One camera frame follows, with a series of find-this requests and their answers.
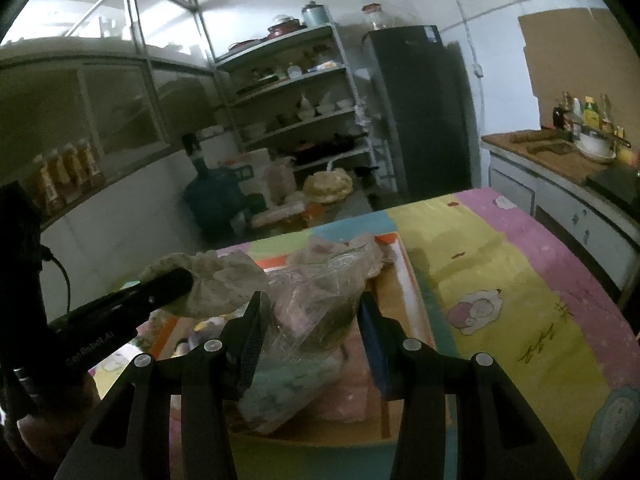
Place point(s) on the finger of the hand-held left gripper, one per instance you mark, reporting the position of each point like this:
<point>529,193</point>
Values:
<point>160,287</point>

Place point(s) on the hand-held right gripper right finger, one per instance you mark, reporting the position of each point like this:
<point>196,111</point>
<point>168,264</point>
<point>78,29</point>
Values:
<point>372,345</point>

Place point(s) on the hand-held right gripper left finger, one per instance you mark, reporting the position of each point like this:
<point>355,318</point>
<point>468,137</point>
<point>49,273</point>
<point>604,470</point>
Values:
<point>250,345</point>

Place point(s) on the pink packet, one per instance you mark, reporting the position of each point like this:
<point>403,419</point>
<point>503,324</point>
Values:
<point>350,395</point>

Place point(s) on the pale teal wipes pack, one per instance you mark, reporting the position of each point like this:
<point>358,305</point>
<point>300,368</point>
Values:
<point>285,390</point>

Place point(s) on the cardboard box with orange rim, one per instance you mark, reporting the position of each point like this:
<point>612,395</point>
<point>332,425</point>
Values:
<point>415,305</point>

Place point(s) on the white floral cloth bag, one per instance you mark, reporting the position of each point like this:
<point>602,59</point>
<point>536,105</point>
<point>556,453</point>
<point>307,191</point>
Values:
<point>220,280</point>

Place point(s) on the clear bag with brown item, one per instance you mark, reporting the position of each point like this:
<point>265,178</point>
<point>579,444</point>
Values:
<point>320,300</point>

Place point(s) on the person's left hand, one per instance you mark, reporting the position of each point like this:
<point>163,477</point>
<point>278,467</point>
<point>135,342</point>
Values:
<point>55,420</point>

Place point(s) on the large blue water jug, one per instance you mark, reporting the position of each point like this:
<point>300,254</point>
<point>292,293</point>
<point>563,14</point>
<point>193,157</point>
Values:
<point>215,195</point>

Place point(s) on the black water jug pump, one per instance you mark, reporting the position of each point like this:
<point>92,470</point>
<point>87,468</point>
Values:
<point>191,152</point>

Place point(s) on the colourful printed blanket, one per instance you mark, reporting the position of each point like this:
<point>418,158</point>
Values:
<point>500,270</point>

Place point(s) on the pale yellow bag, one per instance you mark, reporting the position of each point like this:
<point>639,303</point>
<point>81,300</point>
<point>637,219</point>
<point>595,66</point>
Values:
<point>327,186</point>

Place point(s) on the black wok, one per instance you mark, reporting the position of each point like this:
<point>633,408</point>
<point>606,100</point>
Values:
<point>325,149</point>

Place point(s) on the dark refrigerator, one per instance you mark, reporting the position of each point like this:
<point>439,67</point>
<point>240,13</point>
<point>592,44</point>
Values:
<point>420,120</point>

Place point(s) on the white kitchen counter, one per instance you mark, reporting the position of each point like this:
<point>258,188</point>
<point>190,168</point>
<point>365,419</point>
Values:
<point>550,195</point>

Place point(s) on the glass sliding window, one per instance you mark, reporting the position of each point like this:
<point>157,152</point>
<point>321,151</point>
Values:
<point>140,35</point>

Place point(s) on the metal shelf rack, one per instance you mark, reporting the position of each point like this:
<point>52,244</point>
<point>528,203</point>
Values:
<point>280,46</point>

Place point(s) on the red pan with lid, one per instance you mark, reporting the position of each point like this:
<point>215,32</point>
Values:
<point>286,27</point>

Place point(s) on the black induction cooktop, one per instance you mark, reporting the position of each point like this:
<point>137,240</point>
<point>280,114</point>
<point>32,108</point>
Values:
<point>615,180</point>

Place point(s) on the white bowl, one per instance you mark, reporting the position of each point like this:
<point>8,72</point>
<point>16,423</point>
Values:
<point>595,149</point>

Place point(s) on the teal pot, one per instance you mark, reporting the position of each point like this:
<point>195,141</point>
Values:
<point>317,15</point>

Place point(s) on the row of condiment bottles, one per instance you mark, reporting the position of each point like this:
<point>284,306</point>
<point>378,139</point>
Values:
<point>590,112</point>

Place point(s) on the glass jar with red lid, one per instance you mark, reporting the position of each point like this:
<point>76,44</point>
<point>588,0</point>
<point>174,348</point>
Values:
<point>378,17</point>

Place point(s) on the white wall socket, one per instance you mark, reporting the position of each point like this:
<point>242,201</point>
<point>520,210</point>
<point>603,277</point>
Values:
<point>478,71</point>

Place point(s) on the cardboard sheet on wall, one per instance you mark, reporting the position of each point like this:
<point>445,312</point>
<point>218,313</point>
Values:
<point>575,60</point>

